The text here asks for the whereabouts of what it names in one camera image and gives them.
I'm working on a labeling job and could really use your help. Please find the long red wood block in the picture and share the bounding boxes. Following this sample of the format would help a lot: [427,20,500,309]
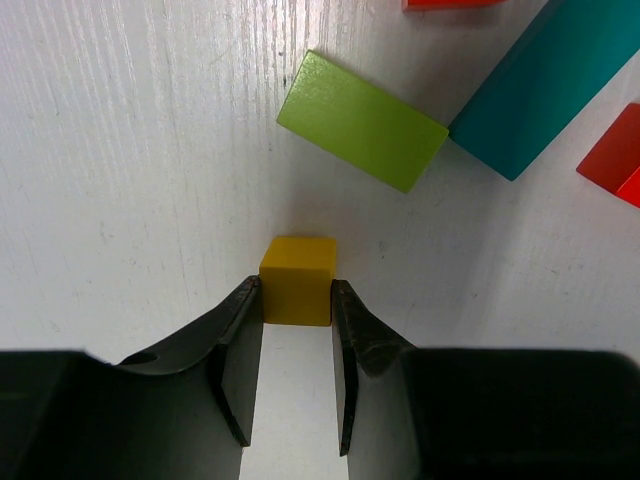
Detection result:
[402,0,504,12]

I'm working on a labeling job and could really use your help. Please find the long green wood block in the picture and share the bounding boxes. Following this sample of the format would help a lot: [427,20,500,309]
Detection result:
[277,50,449,193]

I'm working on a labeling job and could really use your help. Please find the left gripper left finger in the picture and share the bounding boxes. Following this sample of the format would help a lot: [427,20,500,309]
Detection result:
[1,277,263,479]

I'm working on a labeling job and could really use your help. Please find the teal long wood block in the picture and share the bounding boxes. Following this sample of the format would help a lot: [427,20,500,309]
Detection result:
[450,0,639,180]

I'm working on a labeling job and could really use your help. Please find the yellow wood cube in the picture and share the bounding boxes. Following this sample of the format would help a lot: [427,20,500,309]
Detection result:
[259,236,337,327]

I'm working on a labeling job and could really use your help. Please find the short red wood block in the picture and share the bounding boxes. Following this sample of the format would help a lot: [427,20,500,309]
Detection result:
[576,103,640,207]

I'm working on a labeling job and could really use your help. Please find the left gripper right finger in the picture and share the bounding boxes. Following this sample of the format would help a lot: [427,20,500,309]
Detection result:
[331,280,639,479]

